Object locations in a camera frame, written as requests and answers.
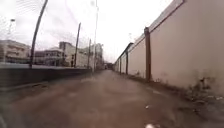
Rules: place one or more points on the brown dirt road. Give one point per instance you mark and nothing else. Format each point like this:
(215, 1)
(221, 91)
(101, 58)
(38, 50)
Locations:
(100, 100)

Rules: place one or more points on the group of pale buildings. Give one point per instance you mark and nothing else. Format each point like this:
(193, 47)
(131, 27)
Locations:
(68, 55)

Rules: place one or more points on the pale low building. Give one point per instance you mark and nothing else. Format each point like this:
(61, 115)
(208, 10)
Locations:
(15, 51)

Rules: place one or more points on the long pale wall brown pillars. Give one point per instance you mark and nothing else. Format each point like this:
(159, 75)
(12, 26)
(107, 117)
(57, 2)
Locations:
(186, 46)

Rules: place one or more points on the mesh fence on low wall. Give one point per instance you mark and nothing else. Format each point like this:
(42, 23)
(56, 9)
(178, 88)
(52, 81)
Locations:
(33, 76)

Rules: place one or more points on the weeds at wall foot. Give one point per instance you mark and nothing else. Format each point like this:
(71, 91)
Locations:
(203, 90)

